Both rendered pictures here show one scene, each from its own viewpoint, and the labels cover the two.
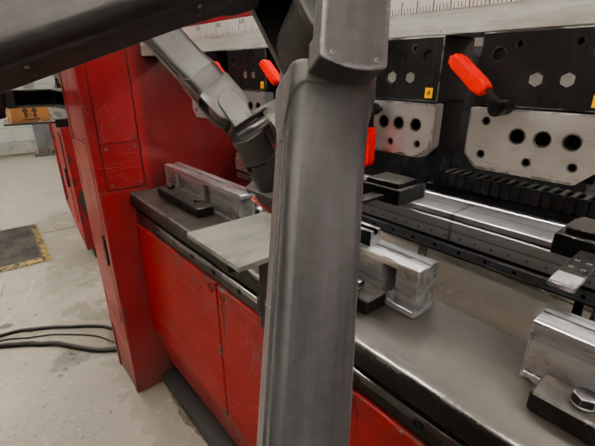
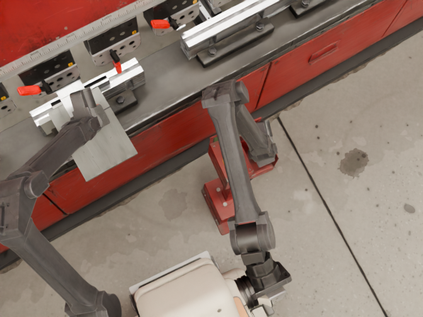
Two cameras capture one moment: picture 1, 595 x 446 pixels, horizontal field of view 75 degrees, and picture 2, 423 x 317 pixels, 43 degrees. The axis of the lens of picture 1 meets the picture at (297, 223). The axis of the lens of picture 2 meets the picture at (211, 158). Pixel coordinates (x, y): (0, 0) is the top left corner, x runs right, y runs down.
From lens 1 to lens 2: 1.49 m
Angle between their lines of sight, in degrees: 69
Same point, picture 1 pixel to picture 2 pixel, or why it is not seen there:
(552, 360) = (196, 49)
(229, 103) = (94, 126)
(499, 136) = not seen: hidden behind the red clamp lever
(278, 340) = (253, 133)
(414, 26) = (119, 20)
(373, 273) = (119, 89)
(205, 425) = not seen: hidden behind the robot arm
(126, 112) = not seen: outside the picture
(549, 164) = (186, 20)
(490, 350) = (173, 61)
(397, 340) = (159, 95)
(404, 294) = (138, 81)
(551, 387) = (204, 56)
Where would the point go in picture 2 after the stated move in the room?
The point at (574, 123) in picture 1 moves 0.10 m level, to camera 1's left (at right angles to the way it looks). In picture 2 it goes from (190, 9) to (184, 39)
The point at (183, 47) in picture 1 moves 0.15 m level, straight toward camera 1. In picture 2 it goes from (73, 138) to (133, 133)
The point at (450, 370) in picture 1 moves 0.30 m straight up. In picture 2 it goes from (181, 83) to (180, 41)
